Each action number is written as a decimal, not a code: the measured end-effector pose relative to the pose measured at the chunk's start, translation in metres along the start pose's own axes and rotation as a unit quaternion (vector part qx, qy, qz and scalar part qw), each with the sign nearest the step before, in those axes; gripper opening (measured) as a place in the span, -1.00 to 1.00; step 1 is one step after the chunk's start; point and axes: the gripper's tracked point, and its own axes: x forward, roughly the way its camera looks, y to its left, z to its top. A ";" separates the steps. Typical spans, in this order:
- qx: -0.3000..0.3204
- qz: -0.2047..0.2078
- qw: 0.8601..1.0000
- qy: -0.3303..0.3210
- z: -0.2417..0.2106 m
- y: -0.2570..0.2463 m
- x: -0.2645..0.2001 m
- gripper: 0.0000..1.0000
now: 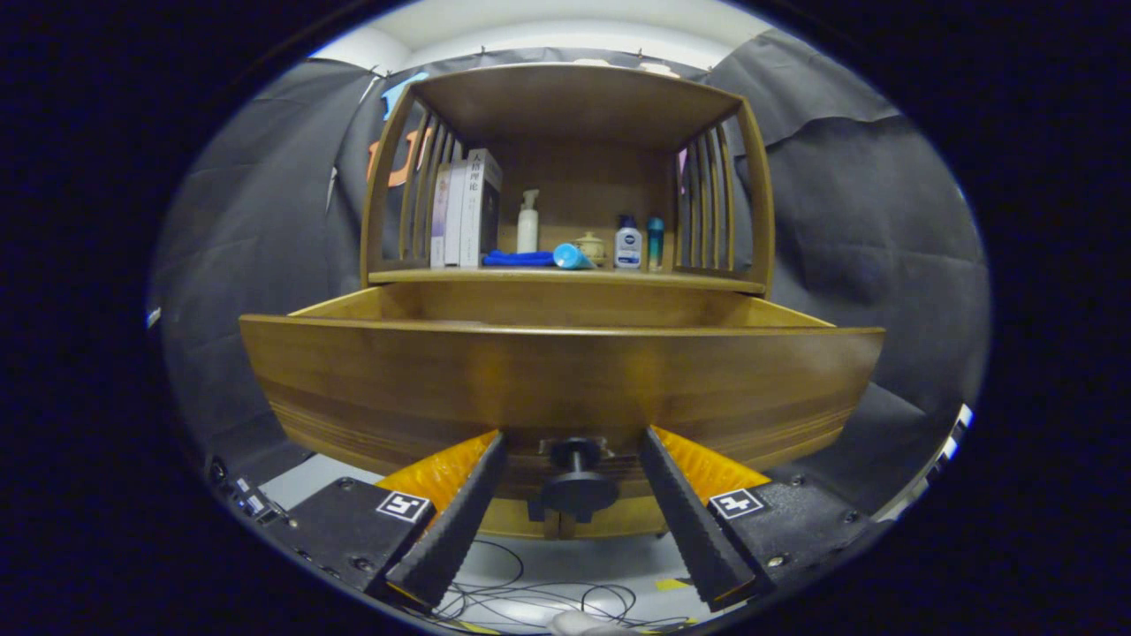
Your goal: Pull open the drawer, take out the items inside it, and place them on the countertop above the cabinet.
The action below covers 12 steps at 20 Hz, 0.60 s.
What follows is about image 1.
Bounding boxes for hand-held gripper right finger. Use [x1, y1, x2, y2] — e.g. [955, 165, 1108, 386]
[638, 426, 884, 612]

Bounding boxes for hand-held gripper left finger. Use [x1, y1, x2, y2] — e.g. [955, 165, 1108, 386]
[265, 430, 509, 615]

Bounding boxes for wooden drawer with black knob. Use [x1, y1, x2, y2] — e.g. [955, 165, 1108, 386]
[239, 281, 886, 522]

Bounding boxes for wooden countertop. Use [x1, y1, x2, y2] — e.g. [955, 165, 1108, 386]
[368, 265, 766, 294]

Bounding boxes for wooden cabinet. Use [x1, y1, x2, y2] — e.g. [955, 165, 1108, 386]
[360, 62, 777, 541]

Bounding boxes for white bottle blue cap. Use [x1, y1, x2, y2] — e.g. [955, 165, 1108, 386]
[614, 215, 643, 270]

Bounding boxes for white pump bottle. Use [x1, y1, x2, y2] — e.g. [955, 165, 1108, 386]
[517, 189, 540, 254]

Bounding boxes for thin white book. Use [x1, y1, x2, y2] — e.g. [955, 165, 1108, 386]
[444, 162, 467, 268]

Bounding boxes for lavender book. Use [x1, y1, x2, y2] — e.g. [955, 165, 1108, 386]
[430, 165, 449, 269]

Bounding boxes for thick white book dark cover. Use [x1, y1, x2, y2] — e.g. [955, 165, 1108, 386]
[459, 148, 504, 268]

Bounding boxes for black floor cables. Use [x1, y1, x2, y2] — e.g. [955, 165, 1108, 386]
[433, 539, 699, 632]

